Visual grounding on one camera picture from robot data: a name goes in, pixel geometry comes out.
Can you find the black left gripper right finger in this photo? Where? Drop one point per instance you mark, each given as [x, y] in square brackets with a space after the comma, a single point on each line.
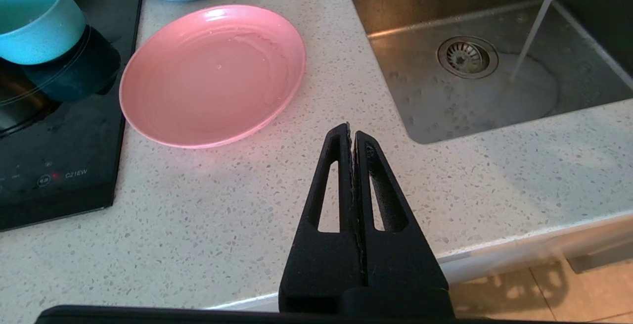
[395, 264]

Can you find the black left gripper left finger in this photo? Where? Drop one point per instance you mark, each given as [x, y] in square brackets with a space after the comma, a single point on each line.
[321, 264]

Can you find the pink plastic plate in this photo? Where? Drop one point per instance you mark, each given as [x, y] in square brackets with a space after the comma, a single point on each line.
[212, 76]

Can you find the teal ceramic bowl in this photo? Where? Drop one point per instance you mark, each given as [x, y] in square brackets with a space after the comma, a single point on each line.
[34, 22]

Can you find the stainless steel sink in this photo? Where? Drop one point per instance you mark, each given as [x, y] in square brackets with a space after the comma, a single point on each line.
[494, 91]

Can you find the metal sink drain strainer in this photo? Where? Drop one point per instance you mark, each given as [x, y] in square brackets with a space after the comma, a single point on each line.
[467, 57]

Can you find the running water stream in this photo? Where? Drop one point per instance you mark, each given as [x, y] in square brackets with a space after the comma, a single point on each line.
[536, 22]

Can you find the black induction cooktop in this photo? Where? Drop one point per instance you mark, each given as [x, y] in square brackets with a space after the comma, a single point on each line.
[64, 141]

